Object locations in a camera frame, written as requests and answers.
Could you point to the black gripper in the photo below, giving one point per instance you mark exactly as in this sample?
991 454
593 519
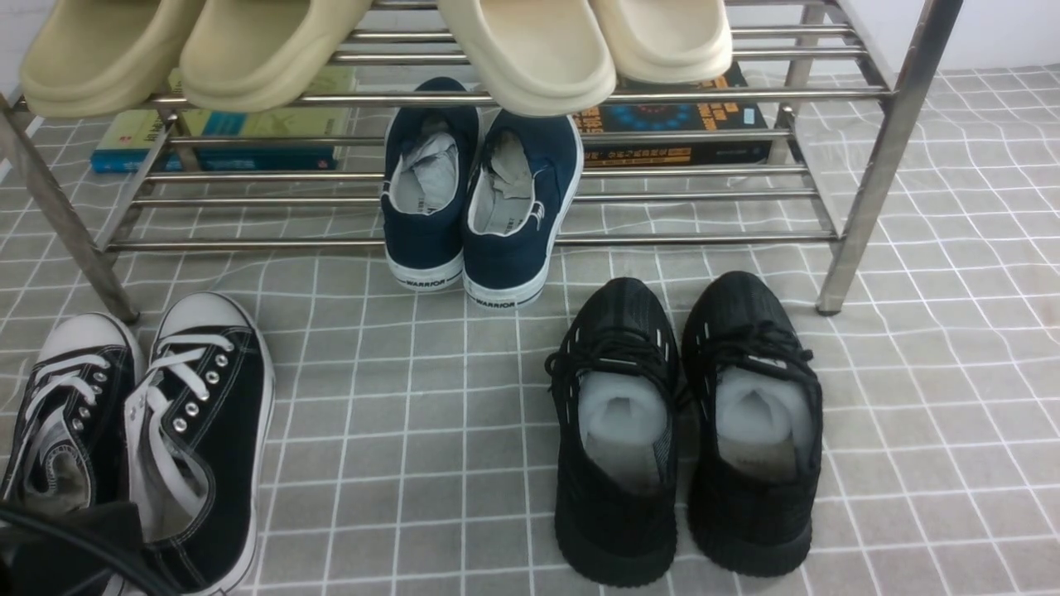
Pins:
93 551

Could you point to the black canvas sneaker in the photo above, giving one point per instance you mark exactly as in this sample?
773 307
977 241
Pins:
68 448
195 429

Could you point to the stainless steel shoe rack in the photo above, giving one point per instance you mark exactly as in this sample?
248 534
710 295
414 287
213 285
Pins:
830 57

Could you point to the green and blue book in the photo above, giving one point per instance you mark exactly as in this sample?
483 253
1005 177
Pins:
283 139

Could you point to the tan foam slipper far left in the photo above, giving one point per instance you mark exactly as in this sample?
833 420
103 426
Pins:
92 58

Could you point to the tan foam slipper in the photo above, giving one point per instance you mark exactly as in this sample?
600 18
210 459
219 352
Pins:
92 58
252 56

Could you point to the navy canvas shoe left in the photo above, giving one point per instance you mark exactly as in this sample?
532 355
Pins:
429 153

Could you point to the navy canvas shoe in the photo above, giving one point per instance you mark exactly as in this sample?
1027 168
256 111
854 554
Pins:
429 153
522 187

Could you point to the black knit sneaker left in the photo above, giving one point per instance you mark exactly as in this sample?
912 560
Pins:
614 387

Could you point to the black knit sneaker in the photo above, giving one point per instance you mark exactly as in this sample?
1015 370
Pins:
761 427
614 387

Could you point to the navy canvas shoe right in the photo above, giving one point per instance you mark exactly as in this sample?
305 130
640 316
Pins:
522 187

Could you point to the cream foam slipper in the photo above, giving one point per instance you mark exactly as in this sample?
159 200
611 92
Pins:
536 58
667 42

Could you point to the black and orange book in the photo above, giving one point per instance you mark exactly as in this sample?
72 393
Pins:
663 135

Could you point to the black knit sneaker right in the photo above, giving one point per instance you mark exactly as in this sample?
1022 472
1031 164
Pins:
761 427

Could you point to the cream foam slipper far right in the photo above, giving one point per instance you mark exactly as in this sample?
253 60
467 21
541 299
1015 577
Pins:
667 42

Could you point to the grey grid-pattern cloth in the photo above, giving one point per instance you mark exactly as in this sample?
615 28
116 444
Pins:
413 445

